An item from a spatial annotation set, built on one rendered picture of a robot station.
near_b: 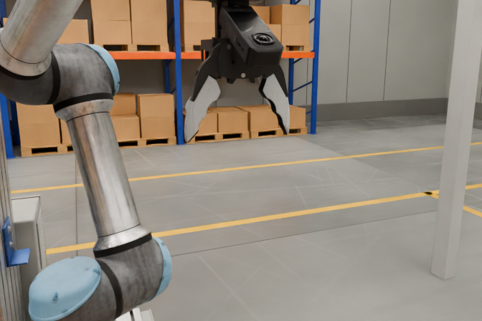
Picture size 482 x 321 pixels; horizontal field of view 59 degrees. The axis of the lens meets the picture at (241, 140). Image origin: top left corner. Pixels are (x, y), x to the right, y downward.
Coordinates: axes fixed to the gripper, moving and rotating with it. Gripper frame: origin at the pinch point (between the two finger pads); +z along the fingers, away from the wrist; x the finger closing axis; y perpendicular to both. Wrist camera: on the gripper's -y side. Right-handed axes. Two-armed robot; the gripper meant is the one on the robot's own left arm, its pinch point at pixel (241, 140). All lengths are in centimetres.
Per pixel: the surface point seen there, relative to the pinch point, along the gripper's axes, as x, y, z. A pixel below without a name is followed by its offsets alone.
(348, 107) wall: -582, 793, 121
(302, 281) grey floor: -121, 191, 152
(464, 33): -218, 160, -23
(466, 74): -219, 156, 3
